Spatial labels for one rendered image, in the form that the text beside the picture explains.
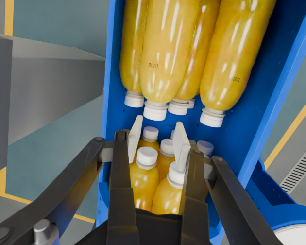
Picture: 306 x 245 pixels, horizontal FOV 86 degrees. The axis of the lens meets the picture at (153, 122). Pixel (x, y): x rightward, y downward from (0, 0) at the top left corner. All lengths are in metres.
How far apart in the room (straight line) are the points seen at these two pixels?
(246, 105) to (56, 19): 1.49
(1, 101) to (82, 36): 1.09
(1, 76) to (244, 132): 0.54
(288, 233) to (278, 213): 0.05
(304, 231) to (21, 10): 1.98
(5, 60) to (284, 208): 0.87
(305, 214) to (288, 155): 1.32
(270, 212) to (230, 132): 0.38
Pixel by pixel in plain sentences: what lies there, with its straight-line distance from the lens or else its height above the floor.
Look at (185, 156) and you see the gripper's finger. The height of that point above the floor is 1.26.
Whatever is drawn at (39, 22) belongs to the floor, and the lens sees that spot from 1.70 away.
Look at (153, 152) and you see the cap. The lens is 0.32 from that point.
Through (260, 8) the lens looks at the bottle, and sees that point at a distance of 0.29.
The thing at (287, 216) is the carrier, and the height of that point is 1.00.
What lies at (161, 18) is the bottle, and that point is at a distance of 0.25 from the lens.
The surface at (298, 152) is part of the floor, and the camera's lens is 2.06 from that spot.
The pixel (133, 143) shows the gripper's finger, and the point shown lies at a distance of 0.16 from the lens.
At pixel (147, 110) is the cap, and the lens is 0.27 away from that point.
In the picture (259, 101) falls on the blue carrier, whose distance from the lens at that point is 0.36.
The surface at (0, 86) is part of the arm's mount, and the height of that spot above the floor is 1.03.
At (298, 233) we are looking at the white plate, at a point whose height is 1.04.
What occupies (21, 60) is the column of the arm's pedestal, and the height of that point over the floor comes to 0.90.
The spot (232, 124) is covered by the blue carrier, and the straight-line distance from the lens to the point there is 0.40.
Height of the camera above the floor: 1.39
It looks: 70 degrees down
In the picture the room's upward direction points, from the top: 173 degrees counter-clockwise
